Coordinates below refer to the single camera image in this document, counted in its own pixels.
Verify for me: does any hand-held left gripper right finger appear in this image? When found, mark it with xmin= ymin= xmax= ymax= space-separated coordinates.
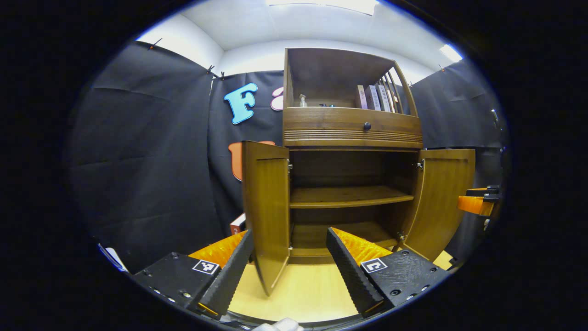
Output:
xmin=326 ymin=228 xmax=453 ymax=319

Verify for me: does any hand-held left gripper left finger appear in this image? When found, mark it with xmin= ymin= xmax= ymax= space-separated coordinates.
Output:
xmin=132 ymin=230 xmax=254 ymax=321

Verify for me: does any wooden cabinet door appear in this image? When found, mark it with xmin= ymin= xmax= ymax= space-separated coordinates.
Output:
xmin=242 ymin=140 xmax=291 ymax=296
xmin=400 ymin=148 xmax=476 ymax=262

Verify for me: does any wooden double-door shoe cabinet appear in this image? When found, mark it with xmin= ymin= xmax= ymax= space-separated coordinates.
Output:
xmin=283 ymin=47 xmax=424 ymax=265

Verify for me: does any red-brown book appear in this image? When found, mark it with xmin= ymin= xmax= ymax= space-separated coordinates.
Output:
xmin=230 ymin=213 xmax=247 ymax=236

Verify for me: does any grey shelf book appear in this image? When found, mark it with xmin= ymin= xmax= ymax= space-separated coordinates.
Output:
xmin=378 ymin=84 xmax=392 ymax=112

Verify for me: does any small ceiling light panel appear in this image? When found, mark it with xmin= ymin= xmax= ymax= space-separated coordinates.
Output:
xmin=439 ymin=44 xmax=463 ymax=63

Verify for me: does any purple shelf book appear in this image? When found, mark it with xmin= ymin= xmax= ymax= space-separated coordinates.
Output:
xmin=366 ymin=85 xmax=381 ymax=111

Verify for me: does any black backdrop cloth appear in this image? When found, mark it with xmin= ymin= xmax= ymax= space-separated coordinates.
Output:
xmin=64 ymin=40 xmax=508 ymax=274

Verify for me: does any wooden drawer with black knob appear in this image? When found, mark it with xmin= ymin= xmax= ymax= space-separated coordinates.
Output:
xmin=283 ymin=107 xmax=423 ymax=148

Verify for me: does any large ceiling light panel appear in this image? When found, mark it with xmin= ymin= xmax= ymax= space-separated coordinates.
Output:
xmin=266 ymin=0 xmax=380 ymax=15

